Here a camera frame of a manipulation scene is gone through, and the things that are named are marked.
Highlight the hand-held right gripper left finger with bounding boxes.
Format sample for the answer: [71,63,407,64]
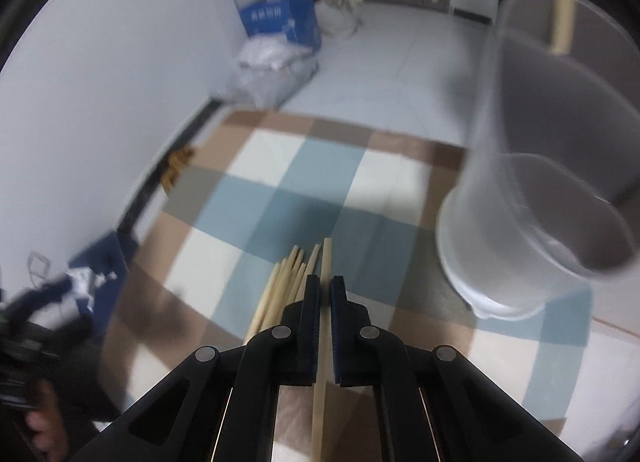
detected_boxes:
[65,275,322,462]

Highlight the grey plastic utensil holder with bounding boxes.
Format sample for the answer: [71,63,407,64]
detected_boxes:
[435,0,640,320]

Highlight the checked tablecloth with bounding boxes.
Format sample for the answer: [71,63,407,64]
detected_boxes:
[100,110,626,462]

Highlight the clear plastic bag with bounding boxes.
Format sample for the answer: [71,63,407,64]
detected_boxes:
[227,37,319,108]

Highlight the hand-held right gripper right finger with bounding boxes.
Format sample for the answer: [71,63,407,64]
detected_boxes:
[329,276,586,462]

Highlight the blue cardboard box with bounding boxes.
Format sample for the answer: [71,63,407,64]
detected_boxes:
[239,0,322,50]

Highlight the dark blue carton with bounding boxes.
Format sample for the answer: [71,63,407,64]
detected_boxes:
[67,232,131,338]

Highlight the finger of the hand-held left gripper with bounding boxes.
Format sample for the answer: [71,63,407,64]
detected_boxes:
[10,275,76,323]

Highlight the wooden chopstick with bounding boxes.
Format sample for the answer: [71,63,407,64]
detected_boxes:
[311,238,335,462]
[547,0,576,56]
[246,263,281,343]
[300,242,322,288]
[257,257,290,335]
[282,249,307,308]
[270,245,301,328]

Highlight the person's left hand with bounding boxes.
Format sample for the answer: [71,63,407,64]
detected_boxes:
[22,379,70,460]

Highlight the orange brown bundle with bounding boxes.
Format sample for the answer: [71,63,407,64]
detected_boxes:
[160,145,196,193]

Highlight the white sack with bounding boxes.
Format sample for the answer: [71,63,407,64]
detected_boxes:
[315,0,362,38]

